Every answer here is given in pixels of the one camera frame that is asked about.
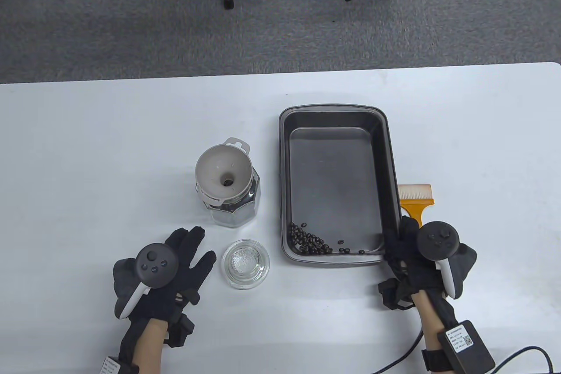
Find person's left hand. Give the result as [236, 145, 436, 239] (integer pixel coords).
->
[131, 226, 217, 323]

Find person's right hand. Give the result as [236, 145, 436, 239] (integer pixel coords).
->
[383, 216, 448, 300]

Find orange handled bristle brush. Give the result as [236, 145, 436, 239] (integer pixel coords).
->
[398, 184, 435, 229]

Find clear glass jar lid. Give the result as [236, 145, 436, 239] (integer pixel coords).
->
[221, 239, 270, 290]

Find group of coffee beans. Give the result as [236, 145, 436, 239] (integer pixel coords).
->
[288, 221, 366, 256]

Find beige plastic funnel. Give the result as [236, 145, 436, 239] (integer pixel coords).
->
[195, 138, 254, 206]

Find dark metal baking tray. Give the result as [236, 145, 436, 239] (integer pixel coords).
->
[279, 104, 405, 266]

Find person's left forearm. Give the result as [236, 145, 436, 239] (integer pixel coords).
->
[118, 319, 169, 374]

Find black left hand controller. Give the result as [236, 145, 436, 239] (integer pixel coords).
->
[113, 243, 179, 320]

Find black hand controller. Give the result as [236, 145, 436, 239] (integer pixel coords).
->
[416, 221, 477, 300]
[113, 243, 179, 320]

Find black right hand controller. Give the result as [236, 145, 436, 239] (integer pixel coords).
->
[416, 221, 477, 300]

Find clear glass jar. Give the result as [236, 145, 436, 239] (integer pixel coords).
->
[195, 172, 262, 228]

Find black labelled right wrist box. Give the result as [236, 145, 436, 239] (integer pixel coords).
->
[422, 321, 496, 374]

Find small labelled left wrist box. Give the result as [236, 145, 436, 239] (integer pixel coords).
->
[103, 356, 140, 374]

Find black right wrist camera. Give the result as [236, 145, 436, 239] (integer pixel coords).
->
[378, 278, 415, 311]

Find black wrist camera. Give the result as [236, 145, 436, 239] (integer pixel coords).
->
[378, 278, 415, 311]
[164, 313, 195, 348]

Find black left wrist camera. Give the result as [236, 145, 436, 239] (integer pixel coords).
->
[164, 313, 195, 348]

